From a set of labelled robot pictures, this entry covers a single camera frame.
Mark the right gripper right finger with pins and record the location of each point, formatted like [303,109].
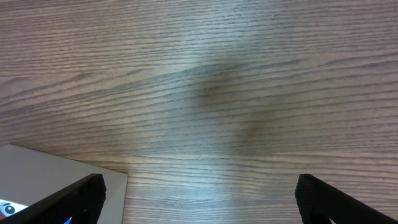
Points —
[321,203]

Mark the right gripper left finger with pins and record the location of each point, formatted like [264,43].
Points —
[79,203]

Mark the white box pink interior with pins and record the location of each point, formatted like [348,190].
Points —
[28,176]

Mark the yellow one-eyed ball toy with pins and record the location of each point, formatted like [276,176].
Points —
[10,208]

